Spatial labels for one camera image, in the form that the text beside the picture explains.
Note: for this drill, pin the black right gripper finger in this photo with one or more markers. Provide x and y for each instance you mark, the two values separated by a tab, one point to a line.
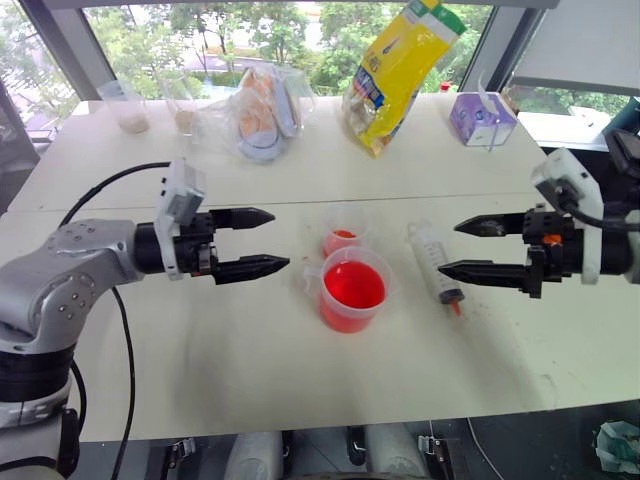
490	224
480	274

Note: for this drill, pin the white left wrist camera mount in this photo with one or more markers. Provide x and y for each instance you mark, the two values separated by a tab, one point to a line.
176	200

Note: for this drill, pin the clear cup with beige grains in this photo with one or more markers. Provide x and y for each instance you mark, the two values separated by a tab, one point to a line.
181	112

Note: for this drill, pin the clear plastic syringe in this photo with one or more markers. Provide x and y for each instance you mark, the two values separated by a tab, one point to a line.
435	262

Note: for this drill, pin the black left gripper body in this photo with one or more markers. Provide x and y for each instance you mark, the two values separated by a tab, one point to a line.
196	242

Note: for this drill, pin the purple tissue box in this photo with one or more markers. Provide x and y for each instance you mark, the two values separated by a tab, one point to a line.
481	120

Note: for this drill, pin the yellow snack bag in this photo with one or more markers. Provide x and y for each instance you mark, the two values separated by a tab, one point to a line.
395	80

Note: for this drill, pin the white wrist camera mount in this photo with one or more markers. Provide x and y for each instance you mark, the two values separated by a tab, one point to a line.
575	200
176	200

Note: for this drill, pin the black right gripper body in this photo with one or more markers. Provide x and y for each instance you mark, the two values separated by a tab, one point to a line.
547	245

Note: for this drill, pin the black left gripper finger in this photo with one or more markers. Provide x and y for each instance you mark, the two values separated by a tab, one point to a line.
255	267
245	218

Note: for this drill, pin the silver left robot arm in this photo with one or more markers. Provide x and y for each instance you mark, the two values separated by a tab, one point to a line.
60	280

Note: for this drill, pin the green crumpled bag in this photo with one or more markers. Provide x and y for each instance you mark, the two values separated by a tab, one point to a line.
617	446

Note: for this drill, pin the clear cup with white powder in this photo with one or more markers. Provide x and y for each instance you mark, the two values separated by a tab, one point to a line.
129	112

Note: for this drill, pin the large beaker red liquid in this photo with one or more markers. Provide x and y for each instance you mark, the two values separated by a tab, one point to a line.
354	290

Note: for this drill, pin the small clear measuring cup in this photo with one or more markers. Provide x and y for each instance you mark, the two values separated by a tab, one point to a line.
344	232

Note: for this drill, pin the clear bag of plates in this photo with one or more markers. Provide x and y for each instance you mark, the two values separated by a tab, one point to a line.
265	115

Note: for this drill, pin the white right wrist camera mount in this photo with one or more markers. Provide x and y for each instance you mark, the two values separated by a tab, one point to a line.
575	200

